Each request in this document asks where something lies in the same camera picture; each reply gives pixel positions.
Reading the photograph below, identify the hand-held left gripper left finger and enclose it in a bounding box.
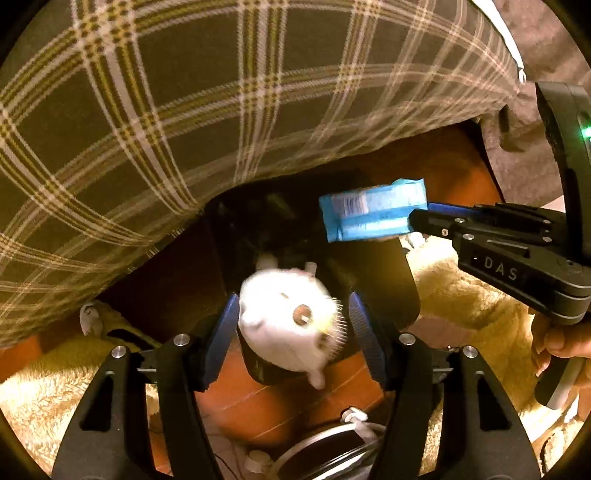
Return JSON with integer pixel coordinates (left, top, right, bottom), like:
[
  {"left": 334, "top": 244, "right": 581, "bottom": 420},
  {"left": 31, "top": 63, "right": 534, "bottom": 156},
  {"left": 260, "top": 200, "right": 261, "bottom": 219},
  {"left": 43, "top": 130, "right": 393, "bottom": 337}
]
[{"left": 52, "top": 293, "right": 241, "bottom": 480}]

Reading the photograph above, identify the black trash bin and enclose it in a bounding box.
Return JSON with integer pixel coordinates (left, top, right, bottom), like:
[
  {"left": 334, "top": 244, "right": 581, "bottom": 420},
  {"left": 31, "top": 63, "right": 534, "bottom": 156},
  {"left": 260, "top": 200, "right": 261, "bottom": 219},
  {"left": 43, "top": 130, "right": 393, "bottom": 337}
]
[{"left": 203, "top": 185, "right": 421, "bottom": 386}]

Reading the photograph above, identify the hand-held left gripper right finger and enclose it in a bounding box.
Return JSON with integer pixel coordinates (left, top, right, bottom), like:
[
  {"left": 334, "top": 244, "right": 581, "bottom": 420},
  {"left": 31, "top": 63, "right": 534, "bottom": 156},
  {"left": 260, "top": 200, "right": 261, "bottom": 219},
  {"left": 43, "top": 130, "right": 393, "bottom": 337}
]
[{"left": 348, "top": 291, "right": 541, "bottom": 480}]

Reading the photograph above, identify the blue plastic packet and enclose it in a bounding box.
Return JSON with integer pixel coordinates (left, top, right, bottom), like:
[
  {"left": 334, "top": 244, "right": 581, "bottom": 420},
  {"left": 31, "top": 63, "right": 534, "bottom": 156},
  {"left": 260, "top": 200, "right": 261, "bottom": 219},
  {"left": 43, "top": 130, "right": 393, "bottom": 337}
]
[{"left": 318, "top": 179, "right": 430, "bottom": 244}]

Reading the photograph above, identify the round black white-rimmed appliance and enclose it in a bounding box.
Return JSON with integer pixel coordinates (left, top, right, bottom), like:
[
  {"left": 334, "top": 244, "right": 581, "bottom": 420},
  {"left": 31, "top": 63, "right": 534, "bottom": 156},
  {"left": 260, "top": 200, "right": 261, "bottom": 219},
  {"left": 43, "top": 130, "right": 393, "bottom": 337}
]
[{"left": 270, "top": 422, "right": 389, "bottom": 480}]

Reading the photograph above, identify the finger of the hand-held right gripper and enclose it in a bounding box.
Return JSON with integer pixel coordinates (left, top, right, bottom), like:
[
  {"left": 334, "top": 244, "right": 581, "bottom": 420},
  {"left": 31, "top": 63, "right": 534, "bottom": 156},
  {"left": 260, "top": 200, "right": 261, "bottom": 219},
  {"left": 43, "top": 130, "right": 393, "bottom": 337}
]
[
  {"left": 426, "top": 201, "right": 567, "bottom": 244},
  {"left": 407, "top": 209, "right": 533, "bottom": 253}
]

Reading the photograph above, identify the person's right hand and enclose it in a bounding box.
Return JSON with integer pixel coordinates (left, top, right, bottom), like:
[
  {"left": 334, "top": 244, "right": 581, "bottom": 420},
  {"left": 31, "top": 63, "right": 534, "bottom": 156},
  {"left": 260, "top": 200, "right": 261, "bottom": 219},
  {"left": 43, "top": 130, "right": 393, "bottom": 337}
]
[{"left": 530, "top": 314, "right": 591, "bottom": 377}]

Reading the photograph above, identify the yellow fluffy rug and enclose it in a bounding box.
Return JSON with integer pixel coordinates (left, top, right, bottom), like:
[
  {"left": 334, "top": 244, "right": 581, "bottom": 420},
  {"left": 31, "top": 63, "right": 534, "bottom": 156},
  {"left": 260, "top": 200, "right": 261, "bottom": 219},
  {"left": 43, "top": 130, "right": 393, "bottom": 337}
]
[{"left": 0, "top": 233, "right": 585, "bottom": 478}]

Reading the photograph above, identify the dark plaid blanket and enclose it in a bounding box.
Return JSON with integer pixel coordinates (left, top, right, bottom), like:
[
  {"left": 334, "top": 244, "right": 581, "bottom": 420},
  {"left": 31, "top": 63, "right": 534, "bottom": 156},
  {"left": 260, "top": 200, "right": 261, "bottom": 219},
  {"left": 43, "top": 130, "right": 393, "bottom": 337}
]
[{"left": 0, "top": 0, "right": 527, "bottom": 349}]

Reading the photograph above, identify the small white object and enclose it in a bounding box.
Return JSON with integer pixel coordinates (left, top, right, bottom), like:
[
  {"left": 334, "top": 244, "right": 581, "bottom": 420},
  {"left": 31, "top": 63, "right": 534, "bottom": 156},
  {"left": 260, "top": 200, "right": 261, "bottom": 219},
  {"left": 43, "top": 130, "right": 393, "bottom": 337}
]
[{"left": 79, "top": 302, "right": 102, "bottom": 337}]

